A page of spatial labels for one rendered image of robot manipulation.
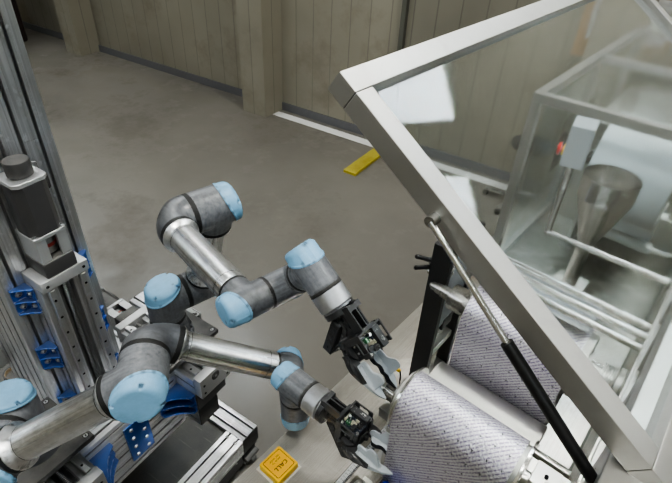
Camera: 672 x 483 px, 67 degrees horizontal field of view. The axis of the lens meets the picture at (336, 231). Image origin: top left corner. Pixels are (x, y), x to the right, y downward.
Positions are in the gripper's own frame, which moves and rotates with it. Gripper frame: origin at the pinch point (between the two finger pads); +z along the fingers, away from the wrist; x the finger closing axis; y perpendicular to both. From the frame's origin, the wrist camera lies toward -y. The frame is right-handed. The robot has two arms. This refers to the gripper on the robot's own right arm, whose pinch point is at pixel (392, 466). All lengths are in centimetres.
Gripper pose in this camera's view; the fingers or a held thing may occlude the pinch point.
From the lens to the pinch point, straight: 123.6
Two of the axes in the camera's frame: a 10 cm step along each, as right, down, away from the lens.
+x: 6.5, -4.2, 6.3
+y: 0.4, -8.1, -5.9
